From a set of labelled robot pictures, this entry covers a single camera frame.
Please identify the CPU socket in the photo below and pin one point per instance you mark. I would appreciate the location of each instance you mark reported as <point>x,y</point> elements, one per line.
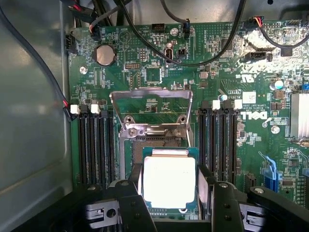
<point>138,152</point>

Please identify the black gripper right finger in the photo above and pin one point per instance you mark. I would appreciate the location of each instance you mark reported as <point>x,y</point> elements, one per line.
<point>224,207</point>

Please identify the silver finned heatsink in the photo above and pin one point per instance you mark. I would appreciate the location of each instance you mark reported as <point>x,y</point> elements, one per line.
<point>300,116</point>

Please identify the grey metal PC case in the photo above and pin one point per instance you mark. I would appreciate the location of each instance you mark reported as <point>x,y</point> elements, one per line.
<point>31,125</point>

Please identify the black RAM slot white latch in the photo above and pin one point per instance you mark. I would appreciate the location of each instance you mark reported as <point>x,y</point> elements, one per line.
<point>96,145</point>
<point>75,110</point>
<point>216,145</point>

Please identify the metal CPU socket cover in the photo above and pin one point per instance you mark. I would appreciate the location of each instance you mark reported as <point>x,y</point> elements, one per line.
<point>154,90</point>

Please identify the green Dell motherboard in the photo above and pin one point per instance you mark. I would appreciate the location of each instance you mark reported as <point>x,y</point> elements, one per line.
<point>207,79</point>

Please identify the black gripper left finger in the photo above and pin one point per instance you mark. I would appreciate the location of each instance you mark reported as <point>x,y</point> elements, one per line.
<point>135,212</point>

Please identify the blue expansion slot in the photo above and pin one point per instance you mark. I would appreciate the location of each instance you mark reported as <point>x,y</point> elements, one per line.
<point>271,177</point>

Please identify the small bright chipset heatsink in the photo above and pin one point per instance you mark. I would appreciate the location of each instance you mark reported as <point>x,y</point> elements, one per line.
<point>258,41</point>

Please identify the silver cylindrical capacitor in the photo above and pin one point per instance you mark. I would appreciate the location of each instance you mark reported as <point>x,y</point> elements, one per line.
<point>277,84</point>

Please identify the silver coin cell battery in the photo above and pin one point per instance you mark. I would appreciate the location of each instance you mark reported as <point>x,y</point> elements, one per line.
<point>104,55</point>

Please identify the white barcode sticker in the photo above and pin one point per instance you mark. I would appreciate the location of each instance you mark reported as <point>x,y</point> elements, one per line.
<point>249,97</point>

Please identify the internal USB port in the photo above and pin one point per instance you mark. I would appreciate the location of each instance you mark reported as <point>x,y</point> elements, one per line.
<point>168,55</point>

